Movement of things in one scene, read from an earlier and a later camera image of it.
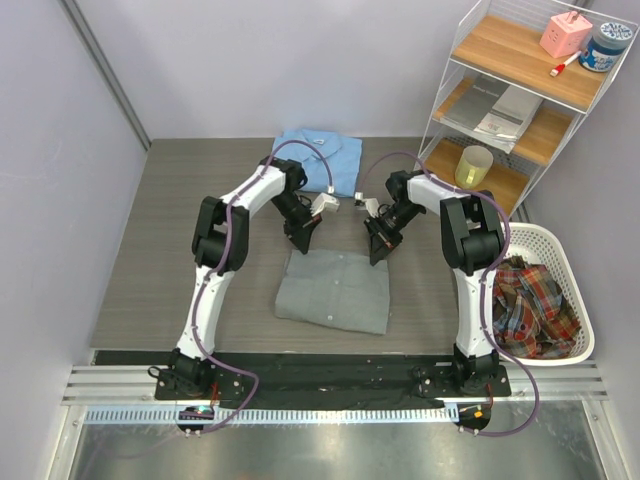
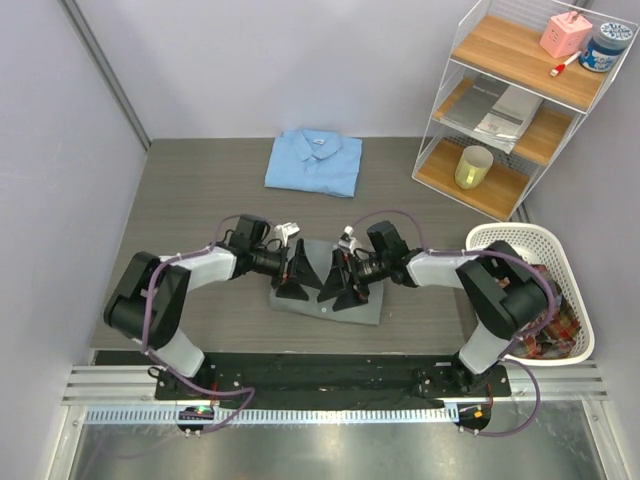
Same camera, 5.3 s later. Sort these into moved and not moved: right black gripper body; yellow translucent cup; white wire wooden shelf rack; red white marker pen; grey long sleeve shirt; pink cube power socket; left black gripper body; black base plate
Moved: right black gripper body; left black gripper body; grey long sleeve shirt
Not moved: red white marker pen; pink cube power socket; black base plate; yellow translucent cup; white wire wooden shelf rack
